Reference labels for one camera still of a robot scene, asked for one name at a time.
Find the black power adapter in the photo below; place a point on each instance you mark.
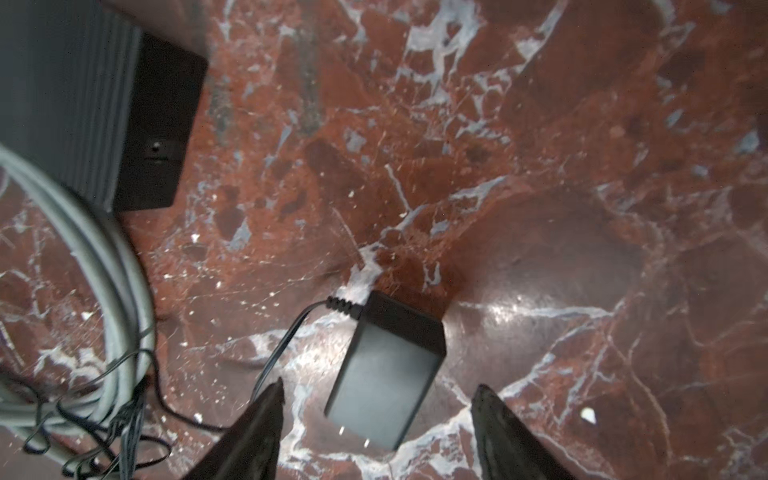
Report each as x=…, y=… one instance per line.
x=390, y=364

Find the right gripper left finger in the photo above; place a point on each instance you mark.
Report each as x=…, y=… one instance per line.
x=250, y=448

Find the small black network switch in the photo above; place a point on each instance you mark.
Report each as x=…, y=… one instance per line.
x=98, y=102

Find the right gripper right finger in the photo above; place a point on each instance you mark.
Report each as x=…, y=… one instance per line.
x=506, y=448

